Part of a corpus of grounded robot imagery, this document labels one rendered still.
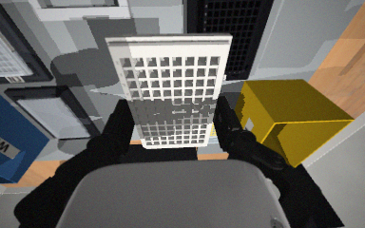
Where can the yellow open-top bin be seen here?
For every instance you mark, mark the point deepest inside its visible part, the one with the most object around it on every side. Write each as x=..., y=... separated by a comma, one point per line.
x=290, y=109

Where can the dark blue open bin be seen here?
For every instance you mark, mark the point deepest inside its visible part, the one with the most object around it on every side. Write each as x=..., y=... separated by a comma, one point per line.
x=20, y=143

